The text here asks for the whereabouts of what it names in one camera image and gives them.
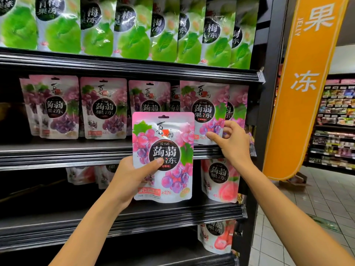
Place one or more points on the orange aisle sign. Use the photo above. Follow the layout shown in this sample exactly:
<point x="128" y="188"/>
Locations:
<point x="305" y="91"/>

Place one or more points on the red-white jelly bag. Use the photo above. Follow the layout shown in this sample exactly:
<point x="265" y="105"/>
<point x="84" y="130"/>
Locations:
<point x="216" y="236"/>

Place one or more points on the person's right hand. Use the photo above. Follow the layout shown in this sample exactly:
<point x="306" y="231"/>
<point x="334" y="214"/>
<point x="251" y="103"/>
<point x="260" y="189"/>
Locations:
<point x="236" y="146"/>

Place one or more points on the row of purple-white bags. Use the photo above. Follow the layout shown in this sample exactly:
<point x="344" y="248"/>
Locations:
<point x="61" y="108"/>

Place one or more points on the dark grey metal shelf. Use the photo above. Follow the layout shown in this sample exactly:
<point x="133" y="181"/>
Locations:
<point x="83" y="155"/>

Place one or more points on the person's left hand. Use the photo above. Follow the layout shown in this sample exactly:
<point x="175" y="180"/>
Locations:
<point x="130" y="182"/>

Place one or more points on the pink-white jelly bag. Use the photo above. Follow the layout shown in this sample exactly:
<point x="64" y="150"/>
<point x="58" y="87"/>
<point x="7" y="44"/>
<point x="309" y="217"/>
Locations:
<point x="105" y="174"/>
<point x="219" y="182"/>
<point x="80" y="174"/>

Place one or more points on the purple-white jelly bag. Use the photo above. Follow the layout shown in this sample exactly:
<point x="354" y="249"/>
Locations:
<point x="166" y="144"/>
<point x="202" y="105"/>

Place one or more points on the row of green-white bags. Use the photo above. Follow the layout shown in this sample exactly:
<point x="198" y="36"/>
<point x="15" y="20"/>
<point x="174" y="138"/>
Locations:
<point x="133" y="30"/>

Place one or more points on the person's left forearm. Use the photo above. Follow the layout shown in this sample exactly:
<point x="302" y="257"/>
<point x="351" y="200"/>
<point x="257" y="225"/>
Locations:
<point x="89" y="235"/>

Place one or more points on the person's right forearm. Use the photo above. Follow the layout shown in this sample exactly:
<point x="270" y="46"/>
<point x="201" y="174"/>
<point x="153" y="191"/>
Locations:
<point x="299" y="224"/>

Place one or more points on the small brown cardboard box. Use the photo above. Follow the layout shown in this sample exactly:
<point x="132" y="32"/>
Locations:
<point x="294" y="180"/>

